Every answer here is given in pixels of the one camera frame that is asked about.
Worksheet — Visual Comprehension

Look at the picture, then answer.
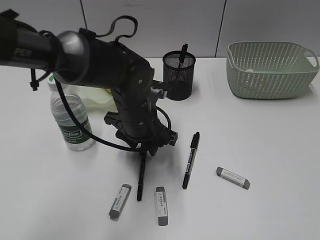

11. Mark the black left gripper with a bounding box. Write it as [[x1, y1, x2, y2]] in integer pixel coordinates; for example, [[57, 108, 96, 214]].
[[104, 106, 178, 156]]

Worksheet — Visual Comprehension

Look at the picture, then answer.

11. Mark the black marker pen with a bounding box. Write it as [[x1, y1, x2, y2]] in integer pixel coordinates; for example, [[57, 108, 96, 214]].
[[182, 132, 200, 189], [178, 43, 188, 69], [136, 151, 147, 202]]

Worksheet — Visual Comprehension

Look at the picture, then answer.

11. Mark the clear water bottle green label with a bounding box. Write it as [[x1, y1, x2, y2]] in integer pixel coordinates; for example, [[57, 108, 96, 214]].
[[47, 76, 96, 151]]

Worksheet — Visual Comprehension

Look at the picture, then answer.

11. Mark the grey eraser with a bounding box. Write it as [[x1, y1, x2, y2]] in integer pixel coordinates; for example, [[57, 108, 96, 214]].
[[216, 166, 250, 190], [109, 184, 132, 219], [155, 186, 169, 226]]

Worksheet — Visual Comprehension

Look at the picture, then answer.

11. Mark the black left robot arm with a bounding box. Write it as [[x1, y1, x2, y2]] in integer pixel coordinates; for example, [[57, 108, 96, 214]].
[[0, 9, 178, 155]]

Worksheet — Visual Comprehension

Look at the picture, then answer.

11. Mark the pale green wavy plate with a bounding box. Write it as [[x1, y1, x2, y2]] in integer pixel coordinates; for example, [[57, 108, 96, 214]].
[[68, 85, 118, 114]]

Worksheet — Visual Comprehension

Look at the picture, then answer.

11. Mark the black mesh pen holder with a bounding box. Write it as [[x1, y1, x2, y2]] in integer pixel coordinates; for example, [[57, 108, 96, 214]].
[[162, 51, 196, 101]]

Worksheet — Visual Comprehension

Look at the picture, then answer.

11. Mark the green woven plastic basket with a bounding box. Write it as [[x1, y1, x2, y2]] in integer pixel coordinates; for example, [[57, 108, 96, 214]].
[[226, 41, 320, 100]]

